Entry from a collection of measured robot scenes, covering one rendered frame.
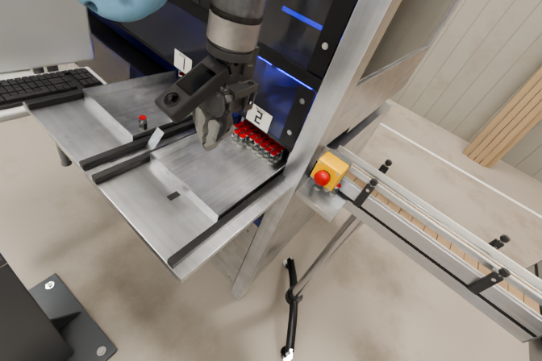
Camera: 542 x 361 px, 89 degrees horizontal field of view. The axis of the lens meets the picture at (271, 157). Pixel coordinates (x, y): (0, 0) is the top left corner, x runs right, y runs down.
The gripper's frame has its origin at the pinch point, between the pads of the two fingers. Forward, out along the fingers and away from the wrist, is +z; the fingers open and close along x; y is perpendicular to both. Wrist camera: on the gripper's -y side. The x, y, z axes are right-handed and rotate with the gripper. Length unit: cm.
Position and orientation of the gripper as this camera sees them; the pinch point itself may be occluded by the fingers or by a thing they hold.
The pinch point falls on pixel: (205, 146)
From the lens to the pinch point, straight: 54.8
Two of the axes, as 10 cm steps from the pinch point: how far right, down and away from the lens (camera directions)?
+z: -2.7, 7.2, 6.4
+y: 6.0, -3.9, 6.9
